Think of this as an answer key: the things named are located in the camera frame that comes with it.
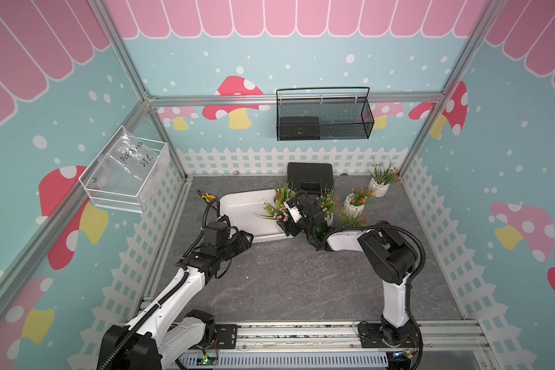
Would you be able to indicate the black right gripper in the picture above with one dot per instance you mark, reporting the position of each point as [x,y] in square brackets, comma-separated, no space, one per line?
[290,223]

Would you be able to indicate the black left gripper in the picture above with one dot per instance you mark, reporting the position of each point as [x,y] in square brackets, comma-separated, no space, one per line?
[241,240]

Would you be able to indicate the orange flower pot front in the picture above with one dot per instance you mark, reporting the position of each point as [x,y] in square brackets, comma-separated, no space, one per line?
[283,193]

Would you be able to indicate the orange flower pot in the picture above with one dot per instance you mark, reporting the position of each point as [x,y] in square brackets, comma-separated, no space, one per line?
[352,221]
[283,193]

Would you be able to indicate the pink flower pot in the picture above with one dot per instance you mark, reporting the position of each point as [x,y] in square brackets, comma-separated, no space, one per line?
[279,214]
[328,205]

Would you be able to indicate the white plastic storage box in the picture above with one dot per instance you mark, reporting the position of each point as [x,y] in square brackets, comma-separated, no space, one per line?
[246,211]

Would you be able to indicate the pink flower pot front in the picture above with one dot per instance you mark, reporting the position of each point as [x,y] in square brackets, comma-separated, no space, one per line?
[279,214]

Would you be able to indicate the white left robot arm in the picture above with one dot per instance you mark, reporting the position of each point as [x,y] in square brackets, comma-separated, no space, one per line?
[166,300]

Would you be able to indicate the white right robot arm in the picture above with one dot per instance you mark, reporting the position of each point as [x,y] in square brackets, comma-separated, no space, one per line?
[395,255]

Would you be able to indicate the black box in basket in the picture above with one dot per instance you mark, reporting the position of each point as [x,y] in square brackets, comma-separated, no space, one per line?
[298,128]

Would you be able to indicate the black plastic tool case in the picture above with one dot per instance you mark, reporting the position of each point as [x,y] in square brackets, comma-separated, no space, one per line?
[311,177]

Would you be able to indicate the red flower pot rear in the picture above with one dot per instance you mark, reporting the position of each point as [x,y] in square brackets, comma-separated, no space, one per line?
[355,201]

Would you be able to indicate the grass pot far corner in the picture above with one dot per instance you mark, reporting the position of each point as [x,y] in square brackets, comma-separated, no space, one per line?
[383,175]

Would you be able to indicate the yellow handled pliers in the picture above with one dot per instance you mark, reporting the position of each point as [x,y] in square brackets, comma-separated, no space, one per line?
[208,198]

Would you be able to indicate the black wire mesh basket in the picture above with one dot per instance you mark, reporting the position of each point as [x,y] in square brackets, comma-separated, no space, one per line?
[344,112]

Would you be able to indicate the clear acrylic wall bin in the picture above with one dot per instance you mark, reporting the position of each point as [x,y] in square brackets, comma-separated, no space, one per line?
[126,173]

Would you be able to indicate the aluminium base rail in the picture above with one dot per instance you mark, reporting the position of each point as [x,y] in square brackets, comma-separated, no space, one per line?
[333,345]

